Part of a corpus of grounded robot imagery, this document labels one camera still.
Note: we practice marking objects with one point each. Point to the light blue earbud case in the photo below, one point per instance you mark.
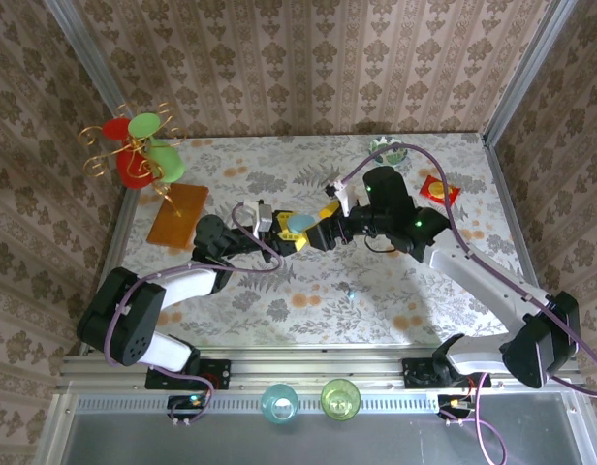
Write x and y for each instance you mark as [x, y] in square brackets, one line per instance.
[300, 223]

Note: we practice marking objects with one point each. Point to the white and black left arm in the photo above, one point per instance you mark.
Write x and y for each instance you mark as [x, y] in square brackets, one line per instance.
[192, 286]

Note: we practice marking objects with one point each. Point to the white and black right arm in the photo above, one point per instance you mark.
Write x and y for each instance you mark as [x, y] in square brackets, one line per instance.
[478, 278]

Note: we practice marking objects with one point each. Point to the gold stand with cups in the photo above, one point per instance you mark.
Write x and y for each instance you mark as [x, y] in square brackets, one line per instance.
[179, 213]

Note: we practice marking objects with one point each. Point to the red snack packet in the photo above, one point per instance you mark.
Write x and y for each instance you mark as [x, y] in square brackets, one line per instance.
[431, 189]

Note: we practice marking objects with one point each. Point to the leaf pattern bowl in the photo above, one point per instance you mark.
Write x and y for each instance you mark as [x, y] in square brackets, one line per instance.
[393, 156]

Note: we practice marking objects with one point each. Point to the green wine glass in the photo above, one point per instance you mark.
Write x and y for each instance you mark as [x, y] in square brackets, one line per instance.
[167, 162]

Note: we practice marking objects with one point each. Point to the red wine glass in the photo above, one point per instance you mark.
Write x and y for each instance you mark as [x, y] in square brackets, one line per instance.
[134, 176]

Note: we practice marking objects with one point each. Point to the green plastic cup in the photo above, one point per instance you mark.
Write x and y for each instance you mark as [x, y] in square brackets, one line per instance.
[340, 401]

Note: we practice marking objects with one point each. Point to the blue glass cup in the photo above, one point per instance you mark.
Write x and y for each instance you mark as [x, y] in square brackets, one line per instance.
[279, 404]

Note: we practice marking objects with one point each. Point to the small black circuit board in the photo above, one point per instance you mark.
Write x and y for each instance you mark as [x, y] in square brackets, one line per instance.
[187, 402]
[453, 403]

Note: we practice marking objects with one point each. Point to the grey metal panel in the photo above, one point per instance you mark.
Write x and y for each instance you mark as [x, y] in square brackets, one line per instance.
[376, 441]

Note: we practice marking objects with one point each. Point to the aluminium table side rail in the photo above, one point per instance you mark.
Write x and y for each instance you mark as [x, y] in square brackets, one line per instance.
[118, 237]
[506, 194]

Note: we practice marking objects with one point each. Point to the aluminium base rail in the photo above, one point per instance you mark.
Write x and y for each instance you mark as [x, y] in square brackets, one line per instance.
[318, 373]

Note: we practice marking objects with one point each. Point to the aluminium frame post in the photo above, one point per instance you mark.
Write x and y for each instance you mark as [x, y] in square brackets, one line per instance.
[524, 72]
[83, 51]

